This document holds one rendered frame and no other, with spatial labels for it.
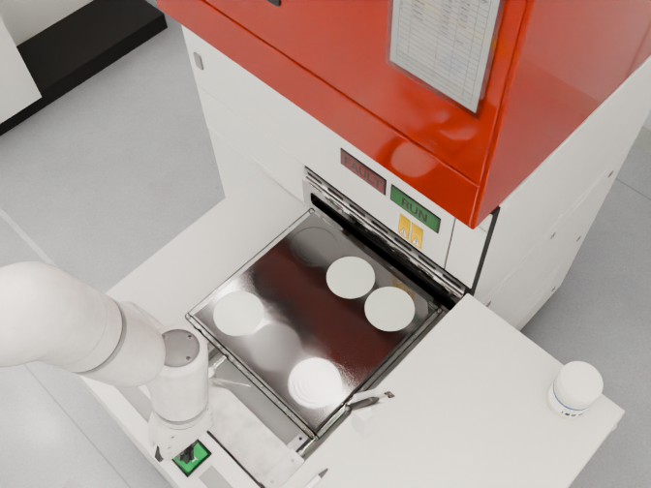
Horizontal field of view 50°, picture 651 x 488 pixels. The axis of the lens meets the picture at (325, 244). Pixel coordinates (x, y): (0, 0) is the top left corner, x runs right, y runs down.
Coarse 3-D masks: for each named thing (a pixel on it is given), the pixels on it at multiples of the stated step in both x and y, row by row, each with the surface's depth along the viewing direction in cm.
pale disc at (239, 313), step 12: (228, 300) 144; (240, 300) 144; (252, 300) 144; (216, 312) 143; (228, 312) 143; (240, 312) 143; (252, 312) 143; (216, 324) 141; (228, 324) 141; (240, 324) 141; (252, 324) 141
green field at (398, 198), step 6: (396, 192) 131; (396, 198) 133; (402, 198) 131; (408, 198) 130; (402, 204) 133; (408, 204) 131; (414, 204) 130; (408, 210) 133; (414, 210) 131; (420, 210) 129; (420, 216) 131; (426, 216) 129; (432, 216) 128; (426, 222) 130; (432, 222) 129; (432, 228) 130
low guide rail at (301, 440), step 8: (432, 312) 148; (416, 328) 146; (400, 344) 144; (392, 352) 143; (384, 360) 142; (376, 368) 141; (368, 376) 140; (360, 384) 139; (352, 392) 138; (344, 400) 137; (328, 416) 136; (296, 440) 133; (304, 440) 133; (296, 448) 132
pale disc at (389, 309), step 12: (384, 288) 145; (396, 288) 145; (372, 300) 143; (384, 300) 143; (396, 300) 143; (408, 300) 143; (372, 312) 142; (384, 312) 142; (396, 312) 142; (408, 312) 142; (384, 324) 140; (396, 324) 140
